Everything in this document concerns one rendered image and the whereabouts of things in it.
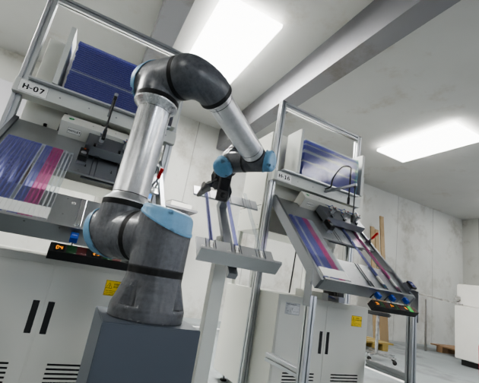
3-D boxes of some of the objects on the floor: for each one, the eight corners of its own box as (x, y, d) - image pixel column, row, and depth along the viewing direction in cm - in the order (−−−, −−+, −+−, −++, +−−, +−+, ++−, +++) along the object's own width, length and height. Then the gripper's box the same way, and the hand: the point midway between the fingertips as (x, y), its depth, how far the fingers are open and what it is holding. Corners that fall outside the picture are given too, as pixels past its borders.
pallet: (349, 338, 568) (350, 330, 571) (394, 352, 488) (394, 343, 491) (288, 331, 516) (289, 323, 519) (328, 346, 436) (328, 337, 439)
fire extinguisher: (518, 416, 255) (515, 333, 271) (502, 416, 243) (499, 330, 259) (481, 402, 278) (479, 327, 293) (464, 403, 266) (463, 324, 282)
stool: (409, 366, 391) (410, 317, 405) (382, 365, 365) (385, 313, 380) (372, 354, 433) (375, 310, 447) (346, 352, 407) (350, 306, 422)
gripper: (248, 165, 139) (229, 194, 153) (208, 153, 133) (191, 184, 146) (249, 179, 133) (229, 208, 147) (207, 167, 127) (191, 198, 141)
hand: (210, 200), depth 144 cm, fingers open, 13 cm apart
